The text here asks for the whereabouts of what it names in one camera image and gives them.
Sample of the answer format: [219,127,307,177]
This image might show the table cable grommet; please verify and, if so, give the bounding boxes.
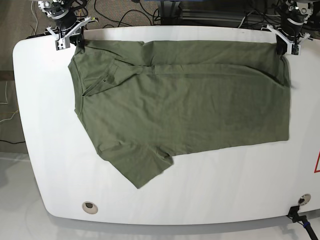
[82,201,98,215]
[298,193,311,206]

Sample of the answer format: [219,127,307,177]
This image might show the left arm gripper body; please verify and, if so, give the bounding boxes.
[261,18,313,56]

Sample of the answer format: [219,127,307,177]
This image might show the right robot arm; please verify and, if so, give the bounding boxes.
[37,0,97,51]

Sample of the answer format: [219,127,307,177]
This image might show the black clamp with cable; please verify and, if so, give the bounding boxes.
[286,205,318,240]

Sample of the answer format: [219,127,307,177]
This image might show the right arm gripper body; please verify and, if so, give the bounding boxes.
[46,16,92,51]

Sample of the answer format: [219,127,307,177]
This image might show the right table cable grommet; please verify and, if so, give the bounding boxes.
[298,193,311,206]

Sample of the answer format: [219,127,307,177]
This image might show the black flat bar under table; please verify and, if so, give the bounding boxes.
[26,32,51,40]

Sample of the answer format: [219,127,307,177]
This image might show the white floor cable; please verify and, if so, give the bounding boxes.
[29,0,40,36]

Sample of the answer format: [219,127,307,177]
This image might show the aluminium frame rails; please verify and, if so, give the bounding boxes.
[157,0,251,26]

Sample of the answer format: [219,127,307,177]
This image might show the left table cable grommet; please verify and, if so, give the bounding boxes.
[82,201,98,215]

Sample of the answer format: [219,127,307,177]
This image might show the olive green T-shirt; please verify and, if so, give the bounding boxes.
[68,40,291,188]

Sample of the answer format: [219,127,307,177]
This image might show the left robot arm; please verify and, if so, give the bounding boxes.
[87,0,320,55]

